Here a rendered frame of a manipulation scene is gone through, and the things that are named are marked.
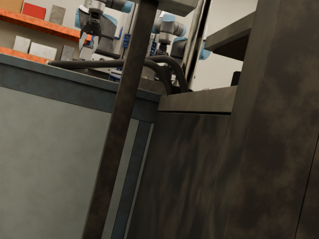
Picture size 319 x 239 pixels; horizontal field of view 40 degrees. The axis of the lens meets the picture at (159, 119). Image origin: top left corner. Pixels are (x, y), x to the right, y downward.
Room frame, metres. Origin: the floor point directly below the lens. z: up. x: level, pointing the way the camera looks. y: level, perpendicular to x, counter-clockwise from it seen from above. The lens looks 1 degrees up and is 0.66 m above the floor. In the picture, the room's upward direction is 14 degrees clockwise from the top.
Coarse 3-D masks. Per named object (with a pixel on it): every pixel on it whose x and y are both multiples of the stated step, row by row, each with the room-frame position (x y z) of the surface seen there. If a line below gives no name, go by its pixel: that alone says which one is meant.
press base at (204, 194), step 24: (168, 120) 1.51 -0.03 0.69; (192, 120) 1.21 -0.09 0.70; (216, 120) 1.01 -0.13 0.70; (168, 144) 1.43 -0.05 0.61; (192, 144) 1.16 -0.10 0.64; (216, 144) 0.97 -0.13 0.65; (144, 168) 1.73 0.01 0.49; (168, 168) 1.35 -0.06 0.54; (192, 168) 1.11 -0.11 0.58; (216, 168) 0.94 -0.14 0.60; (144, 192) 1.62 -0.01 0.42; (168, 192) 1.28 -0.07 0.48; (192, 192) 1.06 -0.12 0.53; (144, 216) 1.52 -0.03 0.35; (168, 216) 1.22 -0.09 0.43; (192, 216) 1.02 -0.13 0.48
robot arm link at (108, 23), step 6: (102, 18) 2.70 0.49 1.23; (108, 18) 2.70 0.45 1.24; (114, 18) 2.72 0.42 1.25; (102, 24) 2.70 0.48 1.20; (108, 24) 2.71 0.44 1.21; (114, 24) 2.73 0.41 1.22; (102, 30) 2.71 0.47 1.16; (108, 30) 2.71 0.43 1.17; (114, 30) 2.74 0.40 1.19; (108, 36) 2.71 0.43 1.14
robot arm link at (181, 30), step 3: (180, 24) 2.56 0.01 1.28; (180, 27) 2.55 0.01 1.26; (183, 27) 2.57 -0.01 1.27; (177, 30) 2.53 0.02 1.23; (180, 30) 2.55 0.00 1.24; (183, 30) 2.57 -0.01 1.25; (186, 30) 2.60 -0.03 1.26; (174, 33) 2.55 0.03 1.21; (177, 33) 2.56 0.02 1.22; (180, 33) 2.57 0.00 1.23; (183, 33) 2.59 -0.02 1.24; (177, 36) 2.61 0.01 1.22; (180, 36) 2.60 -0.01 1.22
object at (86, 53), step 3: (84, 48) 2.14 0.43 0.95; (87, 48) 2.15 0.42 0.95; (81, 51) 2.16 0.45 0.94; (84, 51) 2.14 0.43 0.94; (87, 51) 2.15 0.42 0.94; (90, 51) 2.15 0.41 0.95; (81, 54) 2.14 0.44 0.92; (84, 54) 2.14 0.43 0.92; (87, 54) 2.15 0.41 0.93; (90, 54) 2.15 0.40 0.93; (81, 57) 2.14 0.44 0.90; (84, 57) 2.15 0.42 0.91; (87, 57) 2.15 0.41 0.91; (90, 57) 2.15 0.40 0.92
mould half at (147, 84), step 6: (144, 66) 2.08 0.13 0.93; (144, 72) 2.08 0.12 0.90; (150, 72) 2.08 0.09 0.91; (144, 78) 1.95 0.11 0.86; (150, 78) 2.08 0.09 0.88; (144, 84) 1.96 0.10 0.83; (150, 84) 1.96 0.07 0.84; (156, 84) 1.97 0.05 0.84; (162, 84) 1.97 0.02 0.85; (150, 90) 1.96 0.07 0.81; (156, 90) 1.97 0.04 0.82; (162, 90) 1.97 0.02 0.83
